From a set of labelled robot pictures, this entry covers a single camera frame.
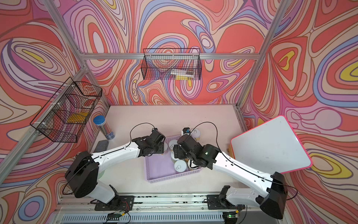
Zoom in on pink can white lid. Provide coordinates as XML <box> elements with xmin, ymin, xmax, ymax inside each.
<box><xmin>174</xmin><ymin>160</ymin><xmax>187</xmax><ymax>173</ymax></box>

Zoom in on lilac plastic basket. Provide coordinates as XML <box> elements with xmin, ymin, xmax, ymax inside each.
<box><xmin>144</xmin><ymin>135</ymin><xmax>202</xmax><ymax>183</ymax></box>

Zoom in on orange can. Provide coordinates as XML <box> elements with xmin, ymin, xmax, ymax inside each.
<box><xmin>187</xmin><ymin>163</ymin><xmax>199</xmax><ymax>171</ymax></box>

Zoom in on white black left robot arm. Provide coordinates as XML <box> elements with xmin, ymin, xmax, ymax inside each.
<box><xmin>65</xmin><ymin>128</ymin><xmax>166</xmax><ymax>211</ymax></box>

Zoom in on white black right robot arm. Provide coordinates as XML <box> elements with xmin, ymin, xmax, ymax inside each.
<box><xmin>173</xmin><ymin>134</ymin><xmax>288</xmax><ymax>219</ymax></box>

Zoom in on markers in back basket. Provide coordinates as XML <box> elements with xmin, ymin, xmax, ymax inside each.
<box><xmin>170</xmin><ymin>69</ymin><xmax>195</xmax><ymax>80</ymax></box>

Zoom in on yellow item in left basket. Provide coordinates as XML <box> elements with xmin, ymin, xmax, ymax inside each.
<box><xmin>66</xmin><ymin>112</ymin><xmax>88</xmax><ymax>124</ymax></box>

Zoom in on yellow can white lid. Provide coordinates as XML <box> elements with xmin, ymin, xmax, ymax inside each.
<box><xmin>191</xmin><ymin>129</ymin><xmax>201</xmax><ymax>141</ymax></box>

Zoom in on grey whiteboard eraser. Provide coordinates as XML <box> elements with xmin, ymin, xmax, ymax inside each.
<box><xmin>94</xmin><ymin>140</ymin><xmax>109</xmax><ymax>153</ymax></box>

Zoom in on blue lid pencil tube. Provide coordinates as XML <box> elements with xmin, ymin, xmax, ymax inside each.
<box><xmin>93</xmin><ymin>115</ymin><xmax>115</xmax><ymax>140</ymax></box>

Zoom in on pink framed whiteboard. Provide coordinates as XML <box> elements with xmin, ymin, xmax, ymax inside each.
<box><xmin>231</xmin><ymin>116</ymin><xmax>313</xmax><ymax>174</ymax></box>

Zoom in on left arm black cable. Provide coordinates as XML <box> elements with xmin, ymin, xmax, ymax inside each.
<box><xmin>62</xmin><ymin>122</ymin><xmax>156</xmax><ymax>196</ymax></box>

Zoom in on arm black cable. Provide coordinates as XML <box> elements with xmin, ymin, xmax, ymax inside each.
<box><xmin>62</xmin><ymin>122</ymin><xmax>156</xmax><ymax>196</ymax></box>
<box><xmin>189</xmin><ymin>121</ymin><xmax>299</xmax><ymax>201</ymax></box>

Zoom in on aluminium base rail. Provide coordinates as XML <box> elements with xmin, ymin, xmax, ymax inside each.
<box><xmin>49</xmin><ymin>193</ymin><xmax>290</xmax><ymax>224</ymax></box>

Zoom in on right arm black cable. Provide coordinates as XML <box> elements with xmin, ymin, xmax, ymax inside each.
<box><xmin>189</xmin><ymin>121</ymin><xmax>299</xmax><ymax>201</ymax></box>

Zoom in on black wire basket back wall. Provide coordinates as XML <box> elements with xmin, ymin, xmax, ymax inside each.
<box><xmin>141</xmin><ymin>47</ymin><xmax>202</xmax><ymax>81</ymax></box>

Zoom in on black wire basket wall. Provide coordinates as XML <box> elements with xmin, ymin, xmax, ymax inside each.
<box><xmin>30</xmin><ymin>77</ymin><xmax>103</xmax><ymax>143</ymax></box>
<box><xmin>141</xmin><ymin>47</ymin><xmax>202</xmax><ymax>81</ymax></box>

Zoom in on black wire basket left wall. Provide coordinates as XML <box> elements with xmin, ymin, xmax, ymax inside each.
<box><xmin>30</xmin><ymin>77</ymin><xmax>103</xmax><ymax>143</ymax></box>

